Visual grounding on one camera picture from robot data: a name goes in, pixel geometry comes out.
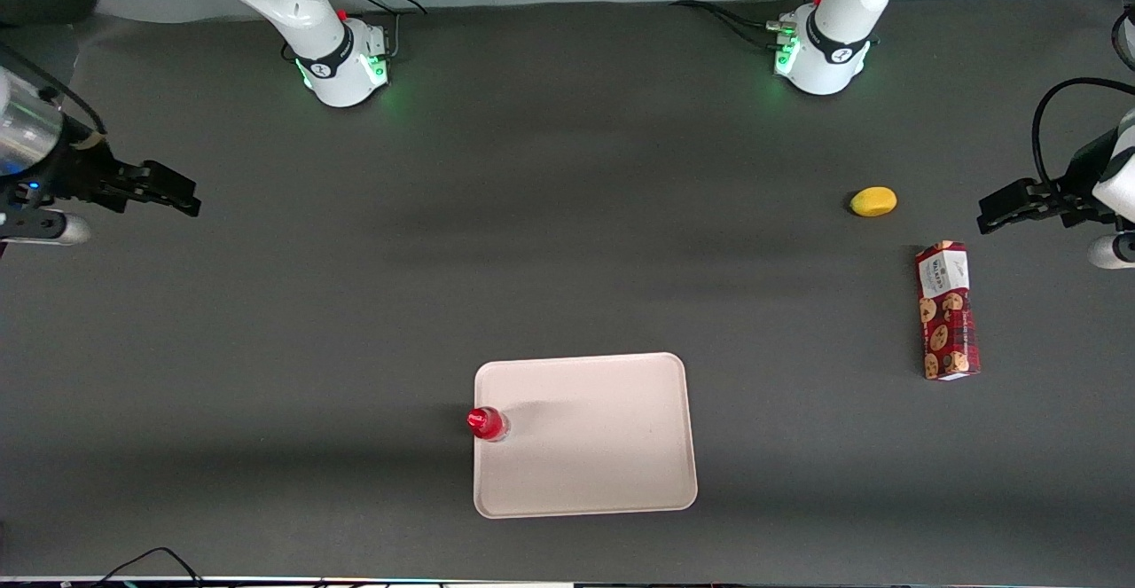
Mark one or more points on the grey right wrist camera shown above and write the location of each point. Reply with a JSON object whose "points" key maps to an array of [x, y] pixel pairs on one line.
{"points": [[62, 229]]}

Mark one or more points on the dark grey table mat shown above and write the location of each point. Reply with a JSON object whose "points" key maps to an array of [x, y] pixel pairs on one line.
{"points": [[266, 348]]}

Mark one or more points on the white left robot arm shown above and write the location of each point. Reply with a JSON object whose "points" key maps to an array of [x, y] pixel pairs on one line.
{"points": [[842, 3]]}

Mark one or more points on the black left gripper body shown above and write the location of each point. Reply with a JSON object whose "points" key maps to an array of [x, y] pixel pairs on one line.
{"points": [[1074, 183]]}

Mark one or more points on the red coke bottle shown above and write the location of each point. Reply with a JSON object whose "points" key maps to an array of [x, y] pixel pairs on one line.
{"points": [[486, 424]]}

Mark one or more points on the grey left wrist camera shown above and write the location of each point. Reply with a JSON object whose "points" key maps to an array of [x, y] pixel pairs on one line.
{"points": [[1108, 253]]}

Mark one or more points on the yellow lemon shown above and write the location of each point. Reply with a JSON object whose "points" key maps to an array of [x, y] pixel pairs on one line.
{"points": [[873, 201]]}

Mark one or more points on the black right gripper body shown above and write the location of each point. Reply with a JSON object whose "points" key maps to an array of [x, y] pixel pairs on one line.
{"points": [[78, 172]]}

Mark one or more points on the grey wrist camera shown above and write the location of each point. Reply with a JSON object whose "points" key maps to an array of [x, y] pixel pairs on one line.
{"points": [[62, 229], [1108, 253]]}

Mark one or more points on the beige plastic tray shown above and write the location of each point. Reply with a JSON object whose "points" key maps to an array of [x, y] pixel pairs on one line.
{"points": [[594, 435]]}

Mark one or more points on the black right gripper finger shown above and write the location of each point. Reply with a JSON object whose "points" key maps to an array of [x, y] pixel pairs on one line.
{"points": [[173, 205], [160, 178]]}

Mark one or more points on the red cookie box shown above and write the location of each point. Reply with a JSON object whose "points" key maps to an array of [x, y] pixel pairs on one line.
{"points": [[947, 322]]}

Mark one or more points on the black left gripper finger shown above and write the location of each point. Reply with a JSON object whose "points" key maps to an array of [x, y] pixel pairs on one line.
{"points": [[1015, 214], [1011, 196]]}

